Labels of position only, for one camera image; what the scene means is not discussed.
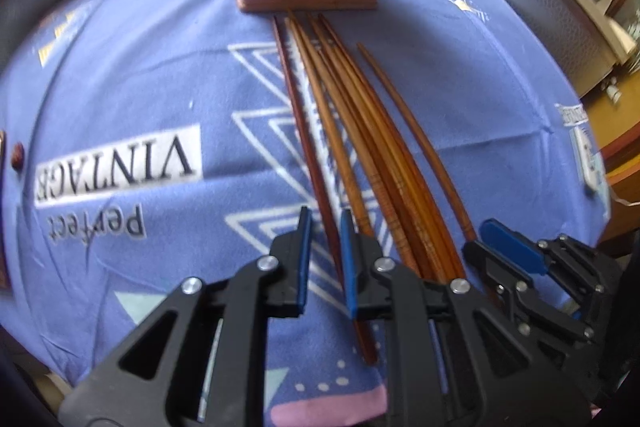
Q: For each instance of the brown wooden chopstick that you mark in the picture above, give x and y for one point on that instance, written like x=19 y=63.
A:
x=372 y=174
x=387 y=172
x=420 y=139
x=331 y=132

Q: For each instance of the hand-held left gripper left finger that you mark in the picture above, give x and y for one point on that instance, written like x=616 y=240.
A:
x=303 y=257

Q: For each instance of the small brown bead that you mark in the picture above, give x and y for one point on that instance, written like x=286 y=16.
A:
x=17 y=154

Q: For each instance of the blue printed tablecloth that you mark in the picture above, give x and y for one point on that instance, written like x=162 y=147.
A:
x=150 y=82

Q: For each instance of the dark red wooden chopstick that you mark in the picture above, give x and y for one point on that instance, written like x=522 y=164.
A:
x=306 y=142

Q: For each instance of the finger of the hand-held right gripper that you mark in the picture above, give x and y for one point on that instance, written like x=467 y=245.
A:
x=510 y=244
x=487 y=259

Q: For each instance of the brown wooden furniture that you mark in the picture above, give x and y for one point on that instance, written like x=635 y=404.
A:
x=620 y=147

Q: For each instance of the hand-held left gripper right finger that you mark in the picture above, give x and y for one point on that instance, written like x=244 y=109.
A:
x=347 y=262

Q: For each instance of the small white bottle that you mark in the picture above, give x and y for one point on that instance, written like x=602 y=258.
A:
x=613 y=93

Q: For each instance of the bundle of wooden chopsticks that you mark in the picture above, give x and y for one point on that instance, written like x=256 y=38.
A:
x=397 y=147

